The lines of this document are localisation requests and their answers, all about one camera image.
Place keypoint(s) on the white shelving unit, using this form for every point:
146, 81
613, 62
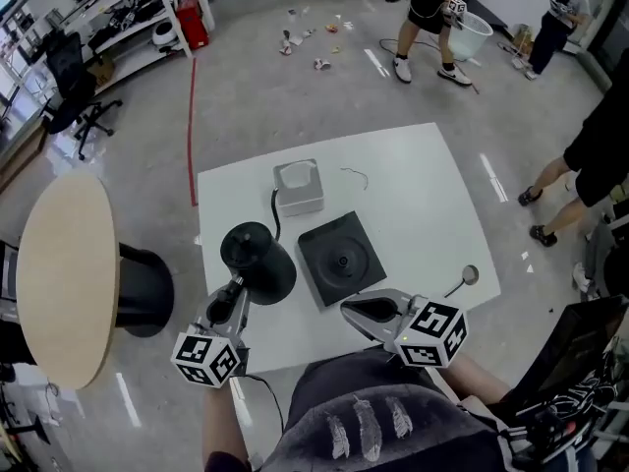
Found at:
132, 62

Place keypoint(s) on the black monitor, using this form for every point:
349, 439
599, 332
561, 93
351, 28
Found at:
565, 352

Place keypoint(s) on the red cabinet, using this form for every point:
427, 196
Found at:
192, 25

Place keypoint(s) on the round wooden table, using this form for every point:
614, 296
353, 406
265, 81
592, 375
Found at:
64, 283

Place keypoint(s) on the cardboard box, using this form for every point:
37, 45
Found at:
103, 72

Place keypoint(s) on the white round device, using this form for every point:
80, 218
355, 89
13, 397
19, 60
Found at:
163, 33

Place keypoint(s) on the black folding chair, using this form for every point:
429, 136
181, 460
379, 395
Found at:
9, 268

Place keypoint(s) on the black gooseneck kettle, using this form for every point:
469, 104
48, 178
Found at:
265, 263

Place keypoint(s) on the white waste basket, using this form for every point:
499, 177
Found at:
469, 37

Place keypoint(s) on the white tissue box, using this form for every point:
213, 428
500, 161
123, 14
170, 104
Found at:
300, 190

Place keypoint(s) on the black square kettle base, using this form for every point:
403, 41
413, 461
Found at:
344, 263

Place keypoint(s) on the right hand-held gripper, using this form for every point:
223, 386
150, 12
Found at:
427, 337

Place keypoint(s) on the person's black clothing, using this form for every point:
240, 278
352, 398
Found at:
368, 386

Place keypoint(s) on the scattered floor litter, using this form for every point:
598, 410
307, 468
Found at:
322, 63

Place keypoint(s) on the black office chair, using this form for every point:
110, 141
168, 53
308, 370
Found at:
66, 81

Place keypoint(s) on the person's right forearm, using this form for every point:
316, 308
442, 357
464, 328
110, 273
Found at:
472, 381

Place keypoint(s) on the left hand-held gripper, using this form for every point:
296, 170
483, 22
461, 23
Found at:
204, 357

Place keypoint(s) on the person's left forearm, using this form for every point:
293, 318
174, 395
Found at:
223, 421

